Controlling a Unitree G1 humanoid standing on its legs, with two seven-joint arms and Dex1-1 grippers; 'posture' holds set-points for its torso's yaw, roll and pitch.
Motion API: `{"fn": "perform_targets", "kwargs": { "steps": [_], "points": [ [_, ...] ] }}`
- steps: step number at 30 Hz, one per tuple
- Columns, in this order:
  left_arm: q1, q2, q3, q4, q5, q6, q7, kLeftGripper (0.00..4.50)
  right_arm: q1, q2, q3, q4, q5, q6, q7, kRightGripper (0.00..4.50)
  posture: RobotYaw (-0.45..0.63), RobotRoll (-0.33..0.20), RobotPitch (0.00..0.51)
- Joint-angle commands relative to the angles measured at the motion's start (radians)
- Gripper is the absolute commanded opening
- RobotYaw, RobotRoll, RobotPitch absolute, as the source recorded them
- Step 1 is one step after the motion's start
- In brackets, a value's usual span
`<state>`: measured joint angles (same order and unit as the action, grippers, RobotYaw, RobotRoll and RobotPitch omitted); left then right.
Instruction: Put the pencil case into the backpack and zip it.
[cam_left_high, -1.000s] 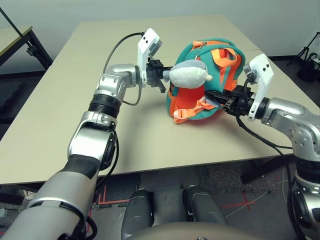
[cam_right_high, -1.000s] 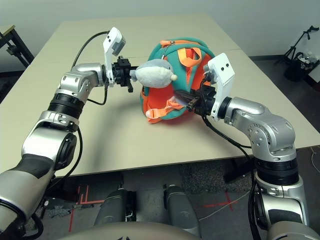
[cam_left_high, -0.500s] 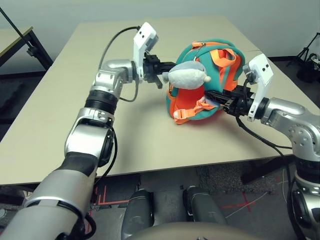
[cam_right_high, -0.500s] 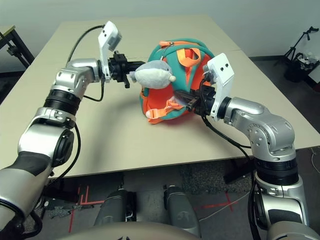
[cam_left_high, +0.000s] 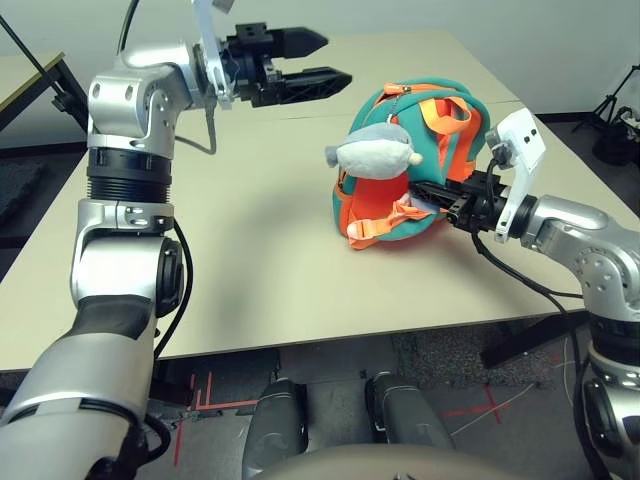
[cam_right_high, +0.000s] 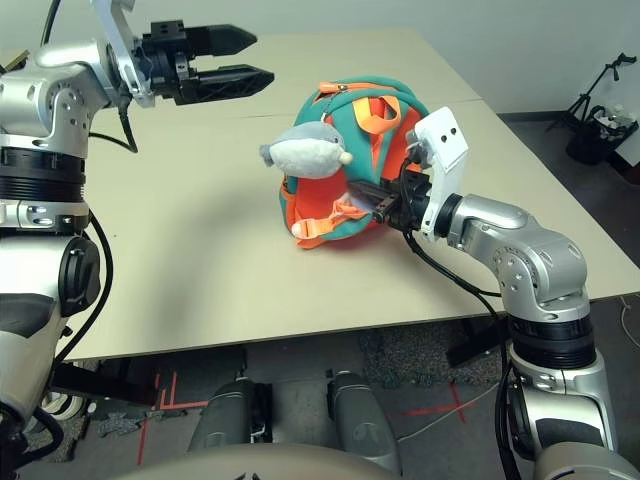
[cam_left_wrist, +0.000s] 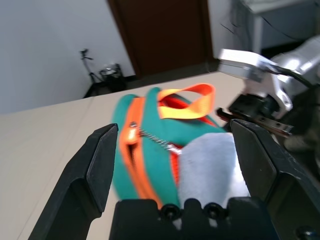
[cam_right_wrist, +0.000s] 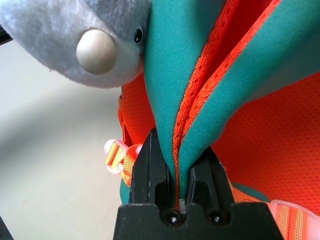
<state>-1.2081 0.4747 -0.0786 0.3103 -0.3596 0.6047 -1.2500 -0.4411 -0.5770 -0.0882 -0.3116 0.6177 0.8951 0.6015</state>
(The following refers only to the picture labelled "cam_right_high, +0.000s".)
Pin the black bag with white items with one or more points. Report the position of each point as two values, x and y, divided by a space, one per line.
590 147

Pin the orange and teal backpack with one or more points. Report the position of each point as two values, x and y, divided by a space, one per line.
320 200

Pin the dark grey right robot thigh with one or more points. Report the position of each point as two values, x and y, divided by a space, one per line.
360 420

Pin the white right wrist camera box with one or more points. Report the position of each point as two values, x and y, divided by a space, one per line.
445 145

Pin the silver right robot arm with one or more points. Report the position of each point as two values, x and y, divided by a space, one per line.
525 250

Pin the grey robot torso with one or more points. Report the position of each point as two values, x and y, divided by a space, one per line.
250 465

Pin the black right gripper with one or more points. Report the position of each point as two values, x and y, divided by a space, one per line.
412 200

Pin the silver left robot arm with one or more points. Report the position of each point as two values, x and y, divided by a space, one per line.
45 100

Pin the beige side table black frame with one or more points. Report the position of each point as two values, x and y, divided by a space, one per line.
12 62

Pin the dark grey robot thigh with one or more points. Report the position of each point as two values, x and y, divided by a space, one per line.
225 415
360 420

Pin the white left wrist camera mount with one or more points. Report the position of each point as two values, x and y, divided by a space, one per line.
125 60

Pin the black table foot bar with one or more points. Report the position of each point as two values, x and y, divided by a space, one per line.
100 387

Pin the dark grey left robot thigh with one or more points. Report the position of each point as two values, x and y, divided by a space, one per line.
225 415

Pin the black tripod stand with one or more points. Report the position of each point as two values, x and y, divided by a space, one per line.
582 102

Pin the grey plush fish toy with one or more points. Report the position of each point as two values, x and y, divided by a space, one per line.
305 150

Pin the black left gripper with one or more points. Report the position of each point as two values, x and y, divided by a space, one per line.
170 55

